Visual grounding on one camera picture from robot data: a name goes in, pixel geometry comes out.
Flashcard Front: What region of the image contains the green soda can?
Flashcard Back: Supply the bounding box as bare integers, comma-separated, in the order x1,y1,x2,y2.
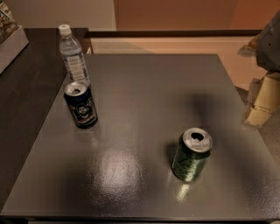
172,128,213,182

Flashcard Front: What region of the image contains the clear plastic water bottle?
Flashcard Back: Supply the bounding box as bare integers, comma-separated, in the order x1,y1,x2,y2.
59,24,91,87

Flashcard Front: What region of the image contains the white box with snacks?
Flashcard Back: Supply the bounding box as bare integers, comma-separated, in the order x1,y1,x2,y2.
0,0,29,74

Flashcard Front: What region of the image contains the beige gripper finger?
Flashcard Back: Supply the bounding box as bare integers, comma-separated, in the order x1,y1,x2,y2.
244,72,280,127
237,35,260,57

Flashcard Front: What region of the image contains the dark blue soda can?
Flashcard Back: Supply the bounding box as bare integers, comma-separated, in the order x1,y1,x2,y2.
64,81,98,129

